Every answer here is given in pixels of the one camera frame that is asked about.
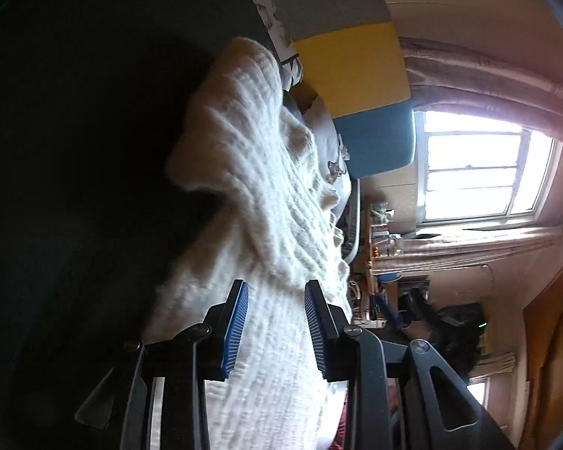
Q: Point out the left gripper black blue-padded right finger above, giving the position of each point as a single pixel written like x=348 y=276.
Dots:
x=335 y=350

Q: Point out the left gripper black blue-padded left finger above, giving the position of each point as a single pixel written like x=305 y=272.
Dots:
x=226 y=320

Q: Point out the cream knitted sweater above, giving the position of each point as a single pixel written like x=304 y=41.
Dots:
x=276 y=231

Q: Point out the cluttered wooden desk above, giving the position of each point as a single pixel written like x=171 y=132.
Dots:
x=386 y=270

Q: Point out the red ruffled bedspread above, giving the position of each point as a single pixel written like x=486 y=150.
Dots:
x=342 y=431

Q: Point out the white office chair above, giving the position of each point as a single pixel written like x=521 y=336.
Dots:
x=350 y=223

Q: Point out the white printed pillow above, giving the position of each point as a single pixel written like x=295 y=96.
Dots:
x=332 y=164

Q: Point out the pink curtain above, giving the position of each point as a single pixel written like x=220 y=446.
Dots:
x=454 y=79

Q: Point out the black white patterned pillow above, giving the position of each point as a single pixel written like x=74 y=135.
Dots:
x=291 y=67

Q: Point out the black leather seat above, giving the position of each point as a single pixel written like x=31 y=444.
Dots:
x=93 y=100

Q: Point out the grey yellow blue headboard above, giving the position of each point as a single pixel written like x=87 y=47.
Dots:
x=352 y=59

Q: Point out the window with white frame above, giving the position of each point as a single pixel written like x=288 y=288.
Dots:
x=474 y=169

